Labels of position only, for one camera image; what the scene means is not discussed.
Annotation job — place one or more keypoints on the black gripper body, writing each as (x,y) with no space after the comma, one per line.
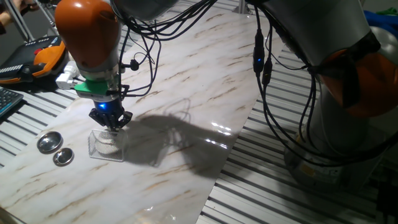
(107,107)

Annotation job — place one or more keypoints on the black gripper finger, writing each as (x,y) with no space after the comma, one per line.
(98,117)
(125,118)

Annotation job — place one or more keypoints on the white floral ceramic plate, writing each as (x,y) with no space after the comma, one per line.
(107,146)

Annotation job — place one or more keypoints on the person forearm dark sleeve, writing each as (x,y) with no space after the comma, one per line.
(26,5)

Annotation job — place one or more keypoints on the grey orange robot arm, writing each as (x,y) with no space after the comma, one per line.
(90,37)

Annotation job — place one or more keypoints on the white power adapter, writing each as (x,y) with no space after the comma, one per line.
(66,79)

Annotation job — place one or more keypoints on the small round steel dish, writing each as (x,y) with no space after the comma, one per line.
(63,156)

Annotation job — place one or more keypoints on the large round steel dish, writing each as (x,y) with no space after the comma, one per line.
(49,142)

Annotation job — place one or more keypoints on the orange black teach pendant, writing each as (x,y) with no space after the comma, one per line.
(40,59)

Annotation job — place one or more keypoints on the marble pattern table mat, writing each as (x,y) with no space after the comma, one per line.
(174,193)

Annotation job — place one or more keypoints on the black computer keyboard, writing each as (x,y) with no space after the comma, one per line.
(7,101)

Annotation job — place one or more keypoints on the blue plastic bag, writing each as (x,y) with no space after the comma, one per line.
(382,21)

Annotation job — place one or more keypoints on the green fabric piece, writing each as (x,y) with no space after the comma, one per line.
(388,12)

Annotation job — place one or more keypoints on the thin metal frame strut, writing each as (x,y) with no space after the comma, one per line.
(48,17)

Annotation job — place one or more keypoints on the thick metal frame strut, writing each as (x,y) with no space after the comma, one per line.
(18,20)

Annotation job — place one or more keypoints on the aluminium profile post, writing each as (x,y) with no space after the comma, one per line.
(242,6)

